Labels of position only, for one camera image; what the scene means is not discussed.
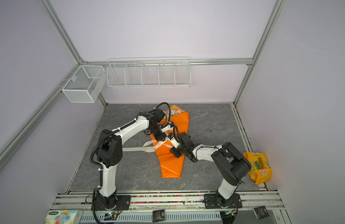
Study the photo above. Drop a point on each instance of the black square card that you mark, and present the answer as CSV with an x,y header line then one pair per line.
x,y
158,216
261,212

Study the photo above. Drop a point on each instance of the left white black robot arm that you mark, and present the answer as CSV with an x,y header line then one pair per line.
x,y
109,150

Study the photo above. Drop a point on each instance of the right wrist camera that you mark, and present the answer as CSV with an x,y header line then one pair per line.
x,y
173,140

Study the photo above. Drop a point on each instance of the long white wire rack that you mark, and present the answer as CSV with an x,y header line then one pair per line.
x,y
149,72

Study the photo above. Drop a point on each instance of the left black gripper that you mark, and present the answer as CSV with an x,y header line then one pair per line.
x,y
160,137

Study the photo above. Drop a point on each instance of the black square card middle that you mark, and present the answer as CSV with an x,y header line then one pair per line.
x,y
158,216

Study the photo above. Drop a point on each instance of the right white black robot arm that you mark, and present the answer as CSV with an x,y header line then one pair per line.
x,y
231,163

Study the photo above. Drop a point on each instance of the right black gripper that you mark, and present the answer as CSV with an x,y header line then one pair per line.
x,y
175,152

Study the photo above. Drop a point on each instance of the tissue pack with elephant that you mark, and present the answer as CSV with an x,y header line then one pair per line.
x,y
63,217

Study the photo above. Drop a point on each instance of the small white wire basket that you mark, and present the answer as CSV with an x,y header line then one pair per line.
x,y
85,84

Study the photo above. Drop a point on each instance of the black square card right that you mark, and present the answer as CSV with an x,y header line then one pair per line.
x,y
261,212

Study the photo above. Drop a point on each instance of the white slotted cable duct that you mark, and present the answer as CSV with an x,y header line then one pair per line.
x,y
167,217

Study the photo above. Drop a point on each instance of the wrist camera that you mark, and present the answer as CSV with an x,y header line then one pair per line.
x,y
173,140
167,128

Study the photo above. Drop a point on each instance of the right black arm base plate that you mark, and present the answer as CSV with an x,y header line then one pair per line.
x,y
216,201

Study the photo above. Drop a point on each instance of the white ribbon strip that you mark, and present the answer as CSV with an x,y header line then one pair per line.
x,y
148,147

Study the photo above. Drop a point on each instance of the yellow snack bag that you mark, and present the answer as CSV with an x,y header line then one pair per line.
x,y
260,172

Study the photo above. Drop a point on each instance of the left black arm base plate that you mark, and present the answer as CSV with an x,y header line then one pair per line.
x,y
112,203

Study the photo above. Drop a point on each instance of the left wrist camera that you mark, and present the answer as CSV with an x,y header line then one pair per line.
x,y
167,128

